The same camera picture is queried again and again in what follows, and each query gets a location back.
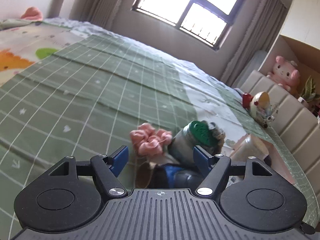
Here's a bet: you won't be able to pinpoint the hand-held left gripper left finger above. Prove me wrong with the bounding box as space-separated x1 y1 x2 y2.
47 146 129 199

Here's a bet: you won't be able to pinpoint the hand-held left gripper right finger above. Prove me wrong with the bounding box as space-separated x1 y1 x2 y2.
192 146 275 198

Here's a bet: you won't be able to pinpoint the pink scrunchie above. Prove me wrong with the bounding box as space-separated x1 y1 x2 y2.
129 123 173 156

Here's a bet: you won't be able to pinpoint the pink cardboard box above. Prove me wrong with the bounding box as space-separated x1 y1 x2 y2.
226 134 297 184

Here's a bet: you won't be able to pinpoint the jar with green lid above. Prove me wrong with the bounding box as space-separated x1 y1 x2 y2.
167 120 220 166

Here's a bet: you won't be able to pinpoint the blue cloth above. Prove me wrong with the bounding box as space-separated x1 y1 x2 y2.
160 164 198 188

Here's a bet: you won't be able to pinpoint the green checkered bedsheet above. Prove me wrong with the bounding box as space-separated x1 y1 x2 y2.
0 17 320 232

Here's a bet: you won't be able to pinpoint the round cartoon plush toy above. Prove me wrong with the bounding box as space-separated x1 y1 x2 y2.
241 91 277 128

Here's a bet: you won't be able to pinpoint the beige padded headboard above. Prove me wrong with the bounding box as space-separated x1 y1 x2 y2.
232 69 320 157

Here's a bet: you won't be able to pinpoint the pink plush toy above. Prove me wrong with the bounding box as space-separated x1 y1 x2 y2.
266 55 301 93

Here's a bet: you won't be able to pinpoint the green potted plant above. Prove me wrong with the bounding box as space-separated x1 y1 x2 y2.
298 76 317 103

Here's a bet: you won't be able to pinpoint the grey curtain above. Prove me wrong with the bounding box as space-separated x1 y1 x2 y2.
220 0 288 88
82 0 148 30

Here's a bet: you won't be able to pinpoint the cartoon printed blanket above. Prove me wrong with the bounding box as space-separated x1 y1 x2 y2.
0 19 87 80

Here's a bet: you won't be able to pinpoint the wooden shelf cabinet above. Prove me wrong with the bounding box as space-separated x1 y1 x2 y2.
257 0 320 120

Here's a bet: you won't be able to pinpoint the dark framed window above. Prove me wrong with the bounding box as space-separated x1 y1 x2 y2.
130 0 254 52

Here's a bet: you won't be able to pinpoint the pink cloth on bed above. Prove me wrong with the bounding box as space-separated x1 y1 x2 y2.
20 7 43 22

